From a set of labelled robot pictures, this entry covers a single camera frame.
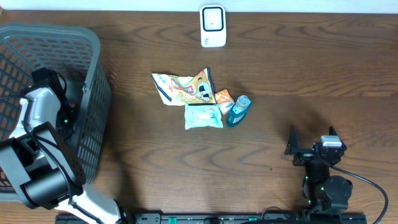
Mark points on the grey plastic shopping basket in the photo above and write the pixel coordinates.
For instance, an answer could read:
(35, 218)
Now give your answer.
(73, 52)

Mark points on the orange white small box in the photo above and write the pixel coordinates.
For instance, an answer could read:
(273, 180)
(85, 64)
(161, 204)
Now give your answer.
(225, 100)

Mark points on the blue mouthwash bottle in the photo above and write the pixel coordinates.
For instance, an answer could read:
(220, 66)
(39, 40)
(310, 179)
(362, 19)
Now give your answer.
(239, 111)

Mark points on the yellow red snack bag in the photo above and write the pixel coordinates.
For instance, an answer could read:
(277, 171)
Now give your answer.
(178, 91)

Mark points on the light blue wet wipes pack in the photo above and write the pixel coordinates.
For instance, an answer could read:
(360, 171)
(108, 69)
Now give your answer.
(200, 116)

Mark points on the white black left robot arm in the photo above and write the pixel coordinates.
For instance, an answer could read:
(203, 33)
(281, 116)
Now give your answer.
(42, 169)

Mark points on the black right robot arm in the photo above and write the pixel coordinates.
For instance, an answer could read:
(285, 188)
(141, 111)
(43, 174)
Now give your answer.
(326, 193)

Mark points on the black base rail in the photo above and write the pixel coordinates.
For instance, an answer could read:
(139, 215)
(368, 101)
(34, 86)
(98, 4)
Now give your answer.
(272, 217)

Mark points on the white barcode scanner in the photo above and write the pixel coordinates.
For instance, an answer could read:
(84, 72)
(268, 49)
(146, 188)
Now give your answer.
(213, 26)

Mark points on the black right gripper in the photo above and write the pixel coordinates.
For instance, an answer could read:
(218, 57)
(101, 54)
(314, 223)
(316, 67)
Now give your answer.
(293, 145)

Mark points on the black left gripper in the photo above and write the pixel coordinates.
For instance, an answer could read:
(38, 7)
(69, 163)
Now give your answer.
(69, 123)

